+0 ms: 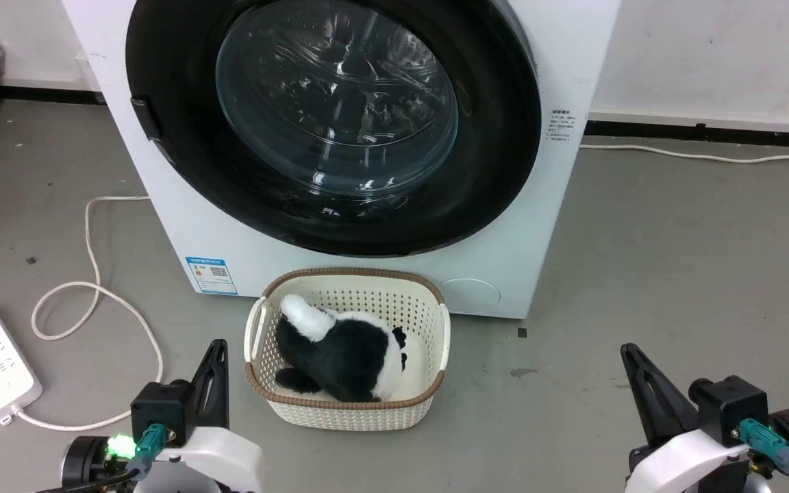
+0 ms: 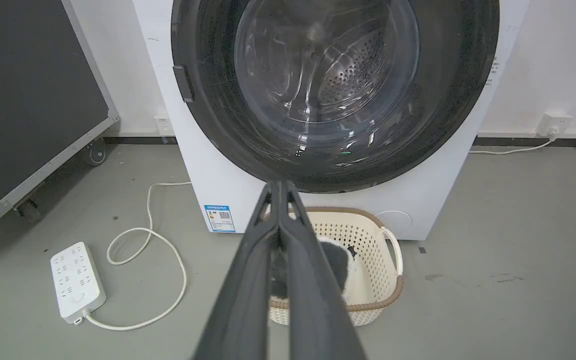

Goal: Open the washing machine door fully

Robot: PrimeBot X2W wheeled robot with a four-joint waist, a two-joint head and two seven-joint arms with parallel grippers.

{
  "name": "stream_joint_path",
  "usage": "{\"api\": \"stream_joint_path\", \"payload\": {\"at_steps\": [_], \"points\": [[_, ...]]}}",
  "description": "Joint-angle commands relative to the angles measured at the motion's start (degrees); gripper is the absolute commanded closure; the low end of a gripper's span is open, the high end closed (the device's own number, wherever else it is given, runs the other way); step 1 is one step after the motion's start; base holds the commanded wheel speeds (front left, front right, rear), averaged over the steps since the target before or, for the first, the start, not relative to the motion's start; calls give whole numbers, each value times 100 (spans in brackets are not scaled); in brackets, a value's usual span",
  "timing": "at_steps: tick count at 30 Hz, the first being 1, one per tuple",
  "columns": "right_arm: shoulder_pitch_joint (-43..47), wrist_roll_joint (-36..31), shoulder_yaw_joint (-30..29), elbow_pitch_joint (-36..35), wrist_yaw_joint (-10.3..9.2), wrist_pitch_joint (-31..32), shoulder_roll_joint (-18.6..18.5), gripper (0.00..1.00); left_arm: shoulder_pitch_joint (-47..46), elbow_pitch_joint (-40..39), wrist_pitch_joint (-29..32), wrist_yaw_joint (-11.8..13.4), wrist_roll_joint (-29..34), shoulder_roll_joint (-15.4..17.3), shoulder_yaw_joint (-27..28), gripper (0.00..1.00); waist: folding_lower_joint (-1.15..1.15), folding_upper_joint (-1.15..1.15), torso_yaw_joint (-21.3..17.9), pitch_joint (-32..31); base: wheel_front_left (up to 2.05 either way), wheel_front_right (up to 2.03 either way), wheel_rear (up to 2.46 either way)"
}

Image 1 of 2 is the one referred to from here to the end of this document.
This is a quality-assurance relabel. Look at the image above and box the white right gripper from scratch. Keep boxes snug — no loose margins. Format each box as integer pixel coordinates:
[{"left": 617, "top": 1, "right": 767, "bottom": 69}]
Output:
[{"left": 620, "top": 342, "right": 789, "bottom": 493}]

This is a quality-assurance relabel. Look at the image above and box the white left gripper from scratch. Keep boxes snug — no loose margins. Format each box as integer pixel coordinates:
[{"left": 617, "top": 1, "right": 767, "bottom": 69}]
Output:
[{"left": 60, "top": 339, "right": 263, "bottom": 493}]

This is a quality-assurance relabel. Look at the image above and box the round black glass washer door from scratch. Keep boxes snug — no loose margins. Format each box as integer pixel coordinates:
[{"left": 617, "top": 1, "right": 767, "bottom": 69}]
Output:
[{"left": 125, "top": 0, "right": 543, "bottom": 258}]

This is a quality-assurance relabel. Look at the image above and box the white front-load washing machine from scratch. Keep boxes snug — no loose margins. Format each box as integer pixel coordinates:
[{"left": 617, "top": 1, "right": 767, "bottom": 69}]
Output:
[{"left": 60, "top": 0, "right": 622, "bottom": 320}]

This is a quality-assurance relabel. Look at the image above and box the blue energy label sticker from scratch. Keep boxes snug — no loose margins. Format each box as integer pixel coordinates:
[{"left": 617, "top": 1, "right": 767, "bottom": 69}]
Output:
[{"left": 185, "top": 256, "right": 238, "bottom": 296}]

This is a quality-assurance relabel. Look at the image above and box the black and white panda plush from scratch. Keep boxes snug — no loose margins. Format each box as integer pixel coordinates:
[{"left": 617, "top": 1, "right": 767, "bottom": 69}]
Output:
[{"left": 274, "top": 294, "right": 409, "bottom": 403}]

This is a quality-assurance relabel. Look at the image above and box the cream laundry basket brown rim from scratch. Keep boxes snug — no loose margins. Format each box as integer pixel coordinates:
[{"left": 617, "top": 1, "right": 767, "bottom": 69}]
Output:
[{"left": 244, "top": 268, "right": 451, "bottom": 432}]

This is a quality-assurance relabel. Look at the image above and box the round white filter cover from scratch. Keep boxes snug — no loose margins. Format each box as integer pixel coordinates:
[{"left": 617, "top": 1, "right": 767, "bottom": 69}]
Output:
[{"left": 440, "top": 277, "right": 502, "bottom": 316}]

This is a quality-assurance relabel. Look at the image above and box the small grey text sticker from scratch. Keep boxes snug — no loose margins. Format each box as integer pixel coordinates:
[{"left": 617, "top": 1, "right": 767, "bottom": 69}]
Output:
[{"left": 547, "top": 108, "right": 575, "bottom": 145}]

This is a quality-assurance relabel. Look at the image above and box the teal left cable connector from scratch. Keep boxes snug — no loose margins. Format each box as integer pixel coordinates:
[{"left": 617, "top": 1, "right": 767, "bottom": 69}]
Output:
[{"left": 125, "top": 423, "right": 168, "bottom": 480}]

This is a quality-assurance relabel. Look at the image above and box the teal cable connector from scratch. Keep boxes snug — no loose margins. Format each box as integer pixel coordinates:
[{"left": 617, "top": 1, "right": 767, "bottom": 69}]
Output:
[
  {"left": 739, "top": 418, "right": 789, "bottom": 476},
  {"left": 125, "top": 423, "right": 168, "bottom": 480}
]

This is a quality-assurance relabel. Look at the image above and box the teal right cable connector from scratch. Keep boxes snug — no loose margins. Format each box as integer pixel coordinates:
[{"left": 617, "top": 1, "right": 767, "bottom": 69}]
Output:
[{"left": 739, "top": 418, "right": 789, "bottom": 476}]

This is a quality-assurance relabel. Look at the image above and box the white power strip cable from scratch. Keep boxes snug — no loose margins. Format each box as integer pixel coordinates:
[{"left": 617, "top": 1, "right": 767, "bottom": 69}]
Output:
[{"left": 10, "top": 196, "right": 164, "bottom": 432}]

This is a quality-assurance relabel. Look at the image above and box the thin white wall cable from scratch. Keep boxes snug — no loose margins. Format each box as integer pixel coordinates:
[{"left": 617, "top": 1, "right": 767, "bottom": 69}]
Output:
[{"left": 579, "top": 143, "right": 789, "bottom": 164}]

